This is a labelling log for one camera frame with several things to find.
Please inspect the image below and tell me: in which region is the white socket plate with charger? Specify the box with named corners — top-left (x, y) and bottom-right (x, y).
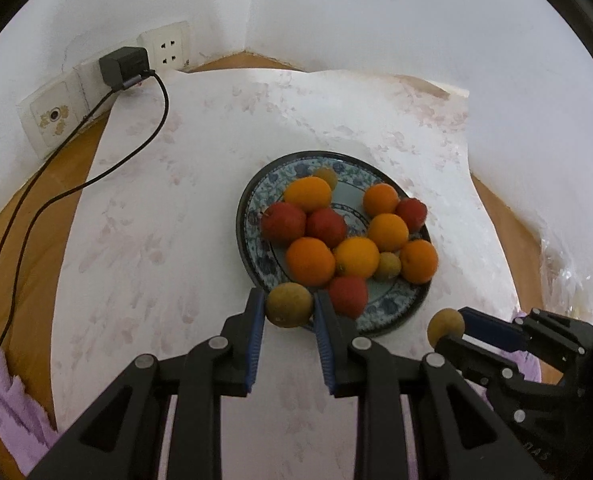
top-left (74, 55), bottom-right (150, 111)

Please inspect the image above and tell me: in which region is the black wall charger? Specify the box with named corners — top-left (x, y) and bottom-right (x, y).
top-left (99, 46), bottom-right (152, 92)

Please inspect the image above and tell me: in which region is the white floral table cover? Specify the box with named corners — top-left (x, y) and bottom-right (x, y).
top-left (50, 67), bottom-right (522, 480)

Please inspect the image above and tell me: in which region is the large yellow-orange orange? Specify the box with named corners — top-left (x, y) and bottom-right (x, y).
top-left (334, 236), bottom-right (381, 279)

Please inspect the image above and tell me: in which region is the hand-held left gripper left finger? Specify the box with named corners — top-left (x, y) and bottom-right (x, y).
top-left (26, 288), bottom-right (266, 480)

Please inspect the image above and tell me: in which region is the white power socket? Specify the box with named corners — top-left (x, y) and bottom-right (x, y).
top-left (136, 21), bottom-right (191, 72)

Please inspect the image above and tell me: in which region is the small yellow-green citrus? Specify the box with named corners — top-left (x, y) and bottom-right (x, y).
top-left (427, 308), bottom-right (466, 348)
top-left (265, 282), bottom-right (314, 329)
top-left (313, 167), bottom-right (339, 192)
top-left (374, 252), bottom-right (403, 282)

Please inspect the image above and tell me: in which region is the clear plastic sheet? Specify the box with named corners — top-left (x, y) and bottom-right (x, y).
top-left (539, 237), bottom-right (593, 321)

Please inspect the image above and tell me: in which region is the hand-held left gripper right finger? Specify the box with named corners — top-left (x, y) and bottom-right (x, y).
top-left (313, 291), bottom-right (547, 480)

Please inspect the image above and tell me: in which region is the purple towel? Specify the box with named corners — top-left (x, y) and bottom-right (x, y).
top-left (0, 310), bottom-right (542, 480)

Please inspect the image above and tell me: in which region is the blue floral patterned plate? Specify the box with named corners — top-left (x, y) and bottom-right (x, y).
top-left (235, 150), bottom-right (433, 338)

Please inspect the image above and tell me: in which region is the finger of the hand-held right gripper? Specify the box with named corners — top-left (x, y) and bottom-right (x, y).
top-left (459, 306), bottom-right (593, 376)
top-left (434, 335), bottom-right (560, 428)

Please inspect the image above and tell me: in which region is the white gold-patterned coax socket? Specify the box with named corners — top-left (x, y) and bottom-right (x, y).
top-left (16, 80), bottom-right (90, 160)

